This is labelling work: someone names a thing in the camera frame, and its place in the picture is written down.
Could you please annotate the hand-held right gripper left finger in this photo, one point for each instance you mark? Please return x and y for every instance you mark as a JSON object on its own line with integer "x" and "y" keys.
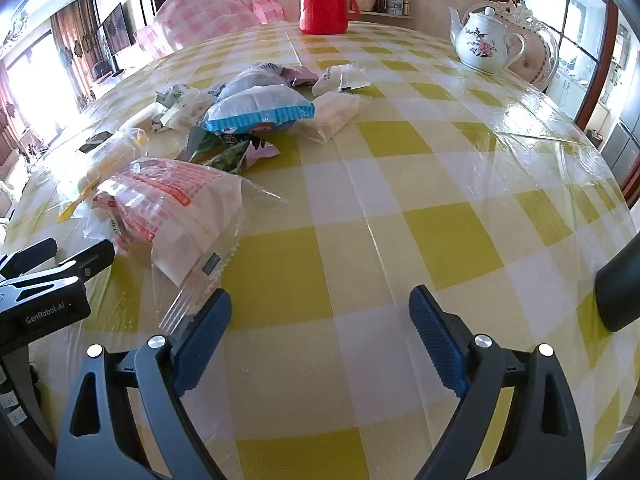
{"x": 200, "y": 345}

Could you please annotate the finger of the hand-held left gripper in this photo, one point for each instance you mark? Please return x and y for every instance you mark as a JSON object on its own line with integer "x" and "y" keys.
{"x": 30, "y": 256}
{"x": 95, "y": 256}

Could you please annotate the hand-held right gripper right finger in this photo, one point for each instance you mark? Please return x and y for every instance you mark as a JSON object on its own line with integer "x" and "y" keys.
{"x": 435, "y": 335}

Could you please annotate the clear red-print snack bag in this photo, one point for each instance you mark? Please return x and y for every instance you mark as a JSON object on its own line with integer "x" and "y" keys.
{"x": 170, "y": 200}

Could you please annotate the blue white snack packet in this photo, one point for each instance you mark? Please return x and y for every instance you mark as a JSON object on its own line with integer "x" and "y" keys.
{"x": 260, "y": 107}

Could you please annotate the clear pastry packet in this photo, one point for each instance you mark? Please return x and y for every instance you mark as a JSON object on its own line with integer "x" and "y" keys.
{"x": 332, "y": 115}

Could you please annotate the clear yellow cake packet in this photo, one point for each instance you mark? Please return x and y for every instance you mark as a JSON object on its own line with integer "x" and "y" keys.
{"x": 115, "y": 152}

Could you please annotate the small black box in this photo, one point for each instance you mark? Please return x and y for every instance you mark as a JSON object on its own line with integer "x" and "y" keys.
{"x": 95, "y": 141}

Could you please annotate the brown curtain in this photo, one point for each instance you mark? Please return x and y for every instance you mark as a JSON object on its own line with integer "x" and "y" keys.
{"x": 75, "y": 50}
{"x": 10, "y": 130}

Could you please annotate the yellow checkered tablecloth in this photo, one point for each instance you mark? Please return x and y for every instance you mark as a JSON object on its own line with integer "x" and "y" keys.
{"x": 400, "y": 185}

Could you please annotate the green triangular packet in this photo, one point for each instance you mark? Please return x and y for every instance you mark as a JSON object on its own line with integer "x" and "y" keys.
{"x": 205, "y": 145}
{"x": 230, "y": 157}

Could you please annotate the flat white printed packet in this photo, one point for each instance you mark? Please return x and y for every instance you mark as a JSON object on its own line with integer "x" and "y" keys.
{"x": 187, "y": 115}

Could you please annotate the green white candy packet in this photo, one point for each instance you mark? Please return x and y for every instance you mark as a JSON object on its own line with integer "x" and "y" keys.
{"x": 170, "y": 95}

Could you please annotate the dark rounded object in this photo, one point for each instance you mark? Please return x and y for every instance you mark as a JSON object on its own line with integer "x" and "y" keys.
{"x": 620, "y": 290}

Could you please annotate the pink white small packet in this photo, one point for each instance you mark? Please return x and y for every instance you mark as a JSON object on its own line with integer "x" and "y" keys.
{"x": 262, "y": 149}

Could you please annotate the flat screen television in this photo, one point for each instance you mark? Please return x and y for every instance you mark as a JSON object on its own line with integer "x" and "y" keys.
{"x": 117, "y": 30}

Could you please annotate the crystal chandelier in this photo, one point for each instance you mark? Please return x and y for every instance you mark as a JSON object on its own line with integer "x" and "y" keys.
{"x": 15, "y": 27}

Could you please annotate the grey white puffed packet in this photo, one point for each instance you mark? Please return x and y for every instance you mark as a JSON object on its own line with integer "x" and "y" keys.
{"x": 250, "y": 77}

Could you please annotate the pink checkered food cover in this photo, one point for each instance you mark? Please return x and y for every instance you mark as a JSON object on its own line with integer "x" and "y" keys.
{"x": 200, "y": 15}

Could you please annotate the pink candy packet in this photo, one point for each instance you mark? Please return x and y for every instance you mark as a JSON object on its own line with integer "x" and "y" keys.
{"x": 300, "y": 76}

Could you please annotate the white floral teapot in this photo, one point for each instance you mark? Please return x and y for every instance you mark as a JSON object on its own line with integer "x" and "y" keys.
{"x": 480, "y": 45}

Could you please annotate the ornate white chair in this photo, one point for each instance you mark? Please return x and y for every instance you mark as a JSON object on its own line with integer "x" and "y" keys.
{"x": 537, "y": 55}

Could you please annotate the small blue picture box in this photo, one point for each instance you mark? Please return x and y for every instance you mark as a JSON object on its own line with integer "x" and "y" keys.
{"x": 395, "y": 4}

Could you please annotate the glass partition with wooden frame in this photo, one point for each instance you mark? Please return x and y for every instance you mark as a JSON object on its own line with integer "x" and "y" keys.
{"x": 565, "y": 10}

